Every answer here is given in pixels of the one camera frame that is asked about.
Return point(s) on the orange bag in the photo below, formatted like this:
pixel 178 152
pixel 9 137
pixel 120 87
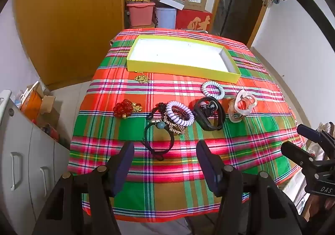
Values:
pixel 31 104

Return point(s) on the dark plastic-wrapped panel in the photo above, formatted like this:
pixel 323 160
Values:
pixel 240 1

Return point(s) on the small open cardboard box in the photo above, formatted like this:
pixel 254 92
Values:
pixel 48 105

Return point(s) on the white striped box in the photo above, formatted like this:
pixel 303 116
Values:
pixel 170 1

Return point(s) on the red container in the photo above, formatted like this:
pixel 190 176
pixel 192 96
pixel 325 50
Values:
pixel 52 132

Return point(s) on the plaid tablecloth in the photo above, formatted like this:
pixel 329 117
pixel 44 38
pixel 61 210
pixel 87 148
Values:
pixel 110 109

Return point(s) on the grey cabinet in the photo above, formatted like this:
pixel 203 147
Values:
pixel 26 146

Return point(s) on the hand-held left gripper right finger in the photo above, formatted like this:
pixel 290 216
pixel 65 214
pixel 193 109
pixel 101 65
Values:
pixel 209 161

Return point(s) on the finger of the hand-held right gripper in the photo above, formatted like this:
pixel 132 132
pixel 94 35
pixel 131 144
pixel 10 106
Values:
pixel 310 132
pixel 295 151

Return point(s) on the red gift box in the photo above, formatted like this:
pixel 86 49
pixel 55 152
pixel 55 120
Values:
pixel 193 21

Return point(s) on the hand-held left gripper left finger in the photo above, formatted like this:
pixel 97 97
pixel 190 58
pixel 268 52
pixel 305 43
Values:
pixel 125 164

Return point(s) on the pink plastic bin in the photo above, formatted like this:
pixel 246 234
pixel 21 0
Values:
pixel 140 15

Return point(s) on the translucent beige claw clip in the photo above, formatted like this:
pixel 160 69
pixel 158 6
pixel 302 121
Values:
pixel 247 109

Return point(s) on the yellow shallow box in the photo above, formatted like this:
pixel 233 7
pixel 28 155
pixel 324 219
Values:
pixel 178 51

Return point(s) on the wide black hair band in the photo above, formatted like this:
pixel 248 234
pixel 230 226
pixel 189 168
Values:
pixel 221 114

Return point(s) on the red bead cluster ornament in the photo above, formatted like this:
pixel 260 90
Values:
pixel 123 108

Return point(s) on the pale blue plastic bucket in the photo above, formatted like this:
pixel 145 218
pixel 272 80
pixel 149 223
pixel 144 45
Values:
pixel 165 18

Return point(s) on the wooden door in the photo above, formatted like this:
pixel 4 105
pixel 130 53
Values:
pixel 68 15

